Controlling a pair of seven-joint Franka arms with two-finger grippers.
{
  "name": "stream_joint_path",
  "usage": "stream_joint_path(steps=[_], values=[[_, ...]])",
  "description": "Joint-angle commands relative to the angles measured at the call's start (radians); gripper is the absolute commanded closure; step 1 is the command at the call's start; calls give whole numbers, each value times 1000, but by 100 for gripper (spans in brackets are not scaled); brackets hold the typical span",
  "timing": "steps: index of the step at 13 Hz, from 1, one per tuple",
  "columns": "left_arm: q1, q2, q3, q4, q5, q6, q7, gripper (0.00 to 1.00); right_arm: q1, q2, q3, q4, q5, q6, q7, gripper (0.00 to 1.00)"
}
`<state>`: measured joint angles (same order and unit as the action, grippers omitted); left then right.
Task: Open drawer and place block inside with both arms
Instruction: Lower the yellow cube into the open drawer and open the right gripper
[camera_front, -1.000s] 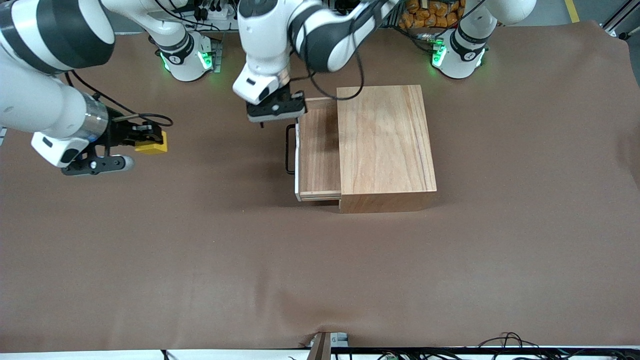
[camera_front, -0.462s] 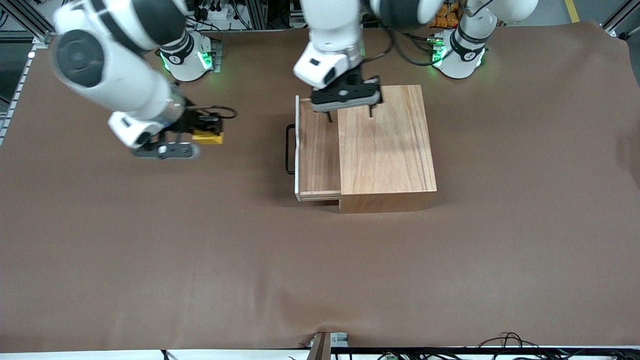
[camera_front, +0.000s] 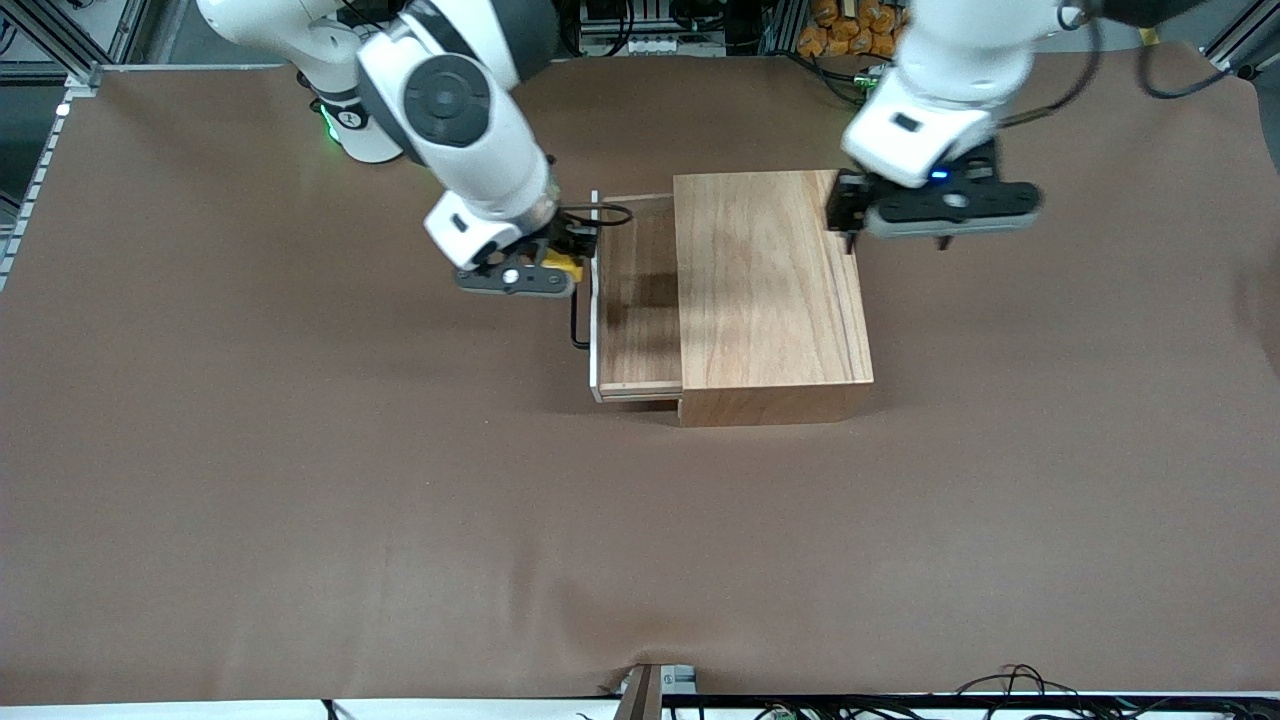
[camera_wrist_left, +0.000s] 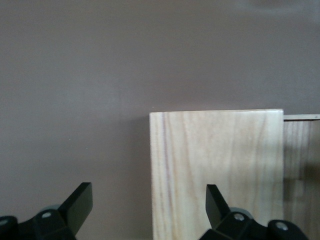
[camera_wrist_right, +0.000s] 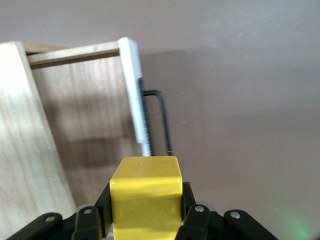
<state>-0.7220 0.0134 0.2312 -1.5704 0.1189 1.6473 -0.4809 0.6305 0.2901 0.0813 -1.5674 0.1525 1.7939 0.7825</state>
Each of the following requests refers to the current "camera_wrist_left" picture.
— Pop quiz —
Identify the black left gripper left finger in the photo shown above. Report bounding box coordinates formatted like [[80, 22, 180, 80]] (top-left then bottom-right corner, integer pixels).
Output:
[[0, 182, 94, 240]]

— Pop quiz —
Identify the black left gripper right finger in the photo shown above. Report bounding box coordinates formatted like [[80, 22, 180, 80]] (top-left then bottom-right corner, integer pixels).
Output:
[[198, 184, 308, 240]]

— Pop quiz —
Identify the light wooden drawer cabinet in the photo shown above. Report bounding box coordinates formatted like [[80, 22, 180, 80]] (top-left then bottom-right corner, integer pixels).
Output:
[[149, 108, 285, 240]]

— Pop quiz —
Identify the brown table cloth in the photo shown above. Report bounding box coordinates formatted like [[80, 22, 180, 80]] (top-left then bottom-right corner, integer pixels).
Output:
[[0, 0, 320, 240]]

